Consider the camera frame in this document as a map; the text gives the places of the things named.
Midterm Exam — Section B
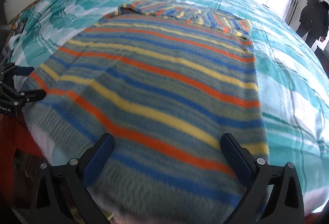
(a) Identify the striped knit sweater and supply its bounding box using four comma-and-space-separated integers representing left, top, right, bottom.
22, 0, 270, 217

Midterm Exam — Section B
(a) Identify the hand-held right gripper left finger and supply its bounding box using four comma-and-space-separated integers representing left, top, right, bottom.
31, 133, 115, 224

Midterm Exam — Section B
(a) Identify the teal checked bed blanket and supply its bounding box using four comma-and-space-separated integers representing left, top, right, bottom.
8, 0, 329, 214

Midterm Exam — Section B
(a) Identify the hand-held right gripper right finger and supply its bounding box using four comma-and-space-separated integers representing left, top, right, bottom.
220, 133, 305, 224

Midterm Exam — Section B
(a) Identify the red cloth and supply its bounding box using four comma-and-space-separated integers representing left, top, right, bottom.
0, 111, 43, 214

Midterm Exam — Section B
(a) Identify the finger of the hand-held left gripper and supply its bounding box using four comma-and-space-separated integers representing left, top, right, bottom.
0, 81, 46, 109
0, 55, 35, 79

